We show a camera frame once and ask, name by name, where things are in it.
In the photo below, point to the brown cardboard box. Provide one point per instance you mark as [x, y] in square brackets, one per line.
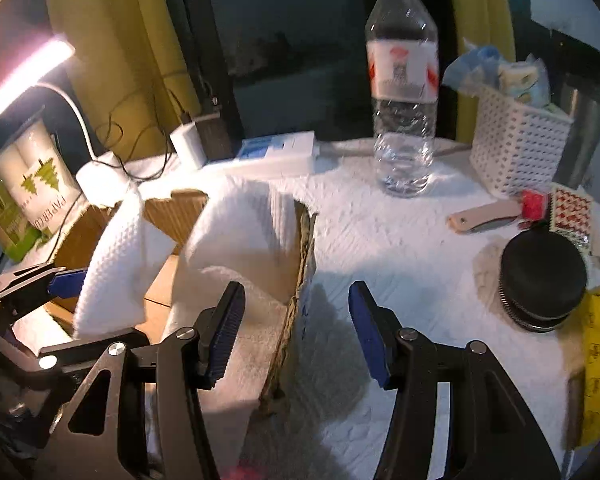
[175, 216]

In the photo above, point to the white paper towel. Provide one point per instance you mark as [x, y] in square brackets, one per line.
[249, 233]

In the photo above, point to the pink handled utility knife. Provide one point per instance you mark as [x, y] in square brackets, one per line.
[486, 217]

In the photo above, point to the white usb charger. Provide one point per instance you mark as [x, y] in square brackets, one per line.
[188, 146]

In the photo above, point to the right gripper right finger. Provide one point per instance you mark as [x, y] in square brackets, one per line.
[492, 434]

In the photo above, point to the white power strip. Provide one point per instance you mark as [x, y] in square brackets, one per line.
[279, 156]

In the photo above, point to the white perforated plastic basket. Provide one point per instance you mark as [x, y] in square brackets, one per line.
[516, 147]

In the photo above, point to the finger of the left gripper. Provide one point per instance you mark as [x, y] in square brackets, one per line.
[25, 290]

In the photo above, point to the white desk lamp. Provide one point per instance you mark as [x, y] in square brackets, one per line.
[102, 183]

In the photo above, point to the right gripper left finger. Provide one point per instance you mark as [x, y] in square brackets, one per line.
[193, 358]

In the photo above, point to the green paper cup pack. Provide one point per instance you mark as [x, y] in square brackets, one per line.
[17, 236]

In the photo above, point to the black power adapter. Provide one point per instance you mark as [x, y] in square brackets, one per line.
[214, 136]

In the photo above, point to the white paper cup pack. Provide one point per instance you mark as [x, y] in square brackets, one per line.
[37, 177]

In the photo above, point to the stainless steel tumbler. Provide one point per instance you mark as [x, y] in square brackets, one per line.
[579, 98]

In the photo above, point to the yellow curtain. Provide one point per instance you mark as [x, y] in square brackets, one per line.
[128, 72]

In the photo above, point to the white table cloth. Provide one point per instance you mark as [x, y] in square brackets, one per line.
[333, 418]

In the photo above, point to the black round lid stack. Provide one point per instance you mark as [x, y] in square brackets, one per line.
[542, 278]

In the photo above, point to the clear plastic water bottle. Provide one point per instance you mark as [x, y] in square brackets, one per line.
[402, 59]

